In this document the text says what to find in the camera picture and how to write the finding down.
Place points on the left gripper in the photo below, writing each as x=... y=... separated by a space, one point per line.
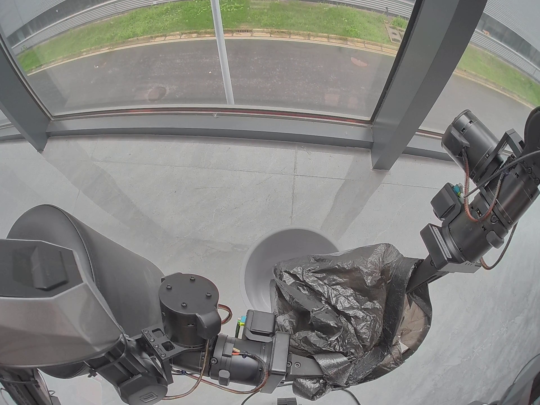
x=244 y=361

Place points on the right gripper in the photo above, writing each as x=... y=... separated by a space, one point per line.
x=468 y=238

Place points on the black plastic bag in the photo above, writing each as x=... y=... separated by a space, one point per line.
x=337 y=302

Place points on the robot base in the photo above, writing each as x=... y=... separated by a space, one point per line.
x=287 y=402

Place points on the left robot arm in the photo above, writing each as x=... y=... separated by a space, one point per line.
x=50 y=306

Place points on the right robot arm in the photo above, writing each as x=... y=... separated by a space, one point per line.
x=476 y=141

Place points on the white trash bin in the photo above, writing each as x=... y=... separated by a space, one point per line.
x=270 y=260

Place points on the window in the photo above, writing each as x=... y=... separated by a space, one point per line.
x=426 y=78

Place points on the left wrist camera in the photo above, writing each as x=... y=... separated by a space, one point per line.
x=259 y=323

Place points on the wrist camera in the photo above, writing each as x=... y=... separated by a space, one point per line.
x=259 y=323
x=445 y=203

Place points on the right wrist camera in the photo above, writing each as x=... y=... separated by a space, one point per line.
x=445 y=203

